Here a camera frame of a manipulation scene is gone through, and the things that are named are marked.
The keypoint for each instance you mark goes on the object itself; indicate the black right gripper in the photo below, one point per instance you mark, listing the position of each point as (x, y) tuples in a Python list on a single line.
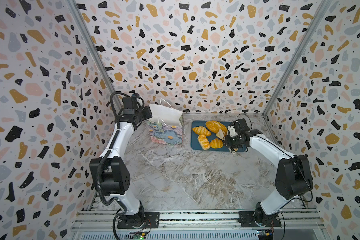
[(235, 142)]

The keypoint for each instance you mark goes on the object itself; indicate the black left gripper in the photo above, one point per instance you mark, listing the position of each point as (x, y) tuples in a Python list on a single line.
[(146, 110)]

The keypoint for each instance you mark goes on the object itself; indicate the floral paper gift bag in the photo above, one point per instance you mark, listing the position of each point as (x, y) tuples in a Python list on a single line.
[(166, 124)]

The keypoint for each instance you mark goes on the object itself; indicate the braided yellow pastry bread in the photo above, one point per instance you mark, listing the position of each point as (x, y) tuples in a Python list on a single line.
[(204, 142)]

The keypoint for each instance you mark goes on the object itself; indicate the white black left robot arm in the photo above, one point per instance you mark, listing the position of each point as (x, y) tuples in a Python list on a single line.
[(112, 179)]

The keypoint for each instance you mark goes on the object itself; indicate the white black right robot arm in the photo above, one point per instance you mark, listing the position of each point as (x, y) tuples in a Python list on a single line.
[(293, 177)]

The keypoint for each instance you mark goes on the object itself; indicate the shell shaped orange bread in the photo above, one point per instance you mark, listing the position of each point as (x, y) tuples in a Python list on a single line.
[(216, 143)]

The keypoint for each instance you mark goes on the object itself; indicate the large oval seeded bread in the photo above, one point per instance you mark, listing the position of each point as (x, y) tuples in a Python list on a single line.
[(215, 126)]

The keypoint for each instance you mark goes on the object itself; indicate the striped croissant bread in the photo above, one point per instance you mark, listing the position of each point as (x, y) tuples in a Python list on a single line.
[(201, 131)]

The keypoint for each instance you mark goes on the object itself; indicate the teal rectangular tray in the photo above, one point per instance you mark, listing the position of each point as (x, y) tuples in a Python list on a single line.
[(194, 139)]

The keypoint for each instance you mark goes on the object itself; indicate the circuit board right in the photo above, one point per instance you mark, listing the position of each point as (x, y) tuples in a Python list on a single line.
[(265, 234)]

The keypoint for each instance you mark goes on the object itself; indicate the green circuit board left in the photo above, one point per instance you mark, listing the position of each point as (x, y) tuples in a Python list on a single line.
[(137, 236)]

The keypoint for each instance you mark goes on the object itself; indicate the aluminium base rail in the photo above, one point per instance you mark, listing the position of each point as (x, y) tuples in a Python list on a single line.
[(291, 224)]

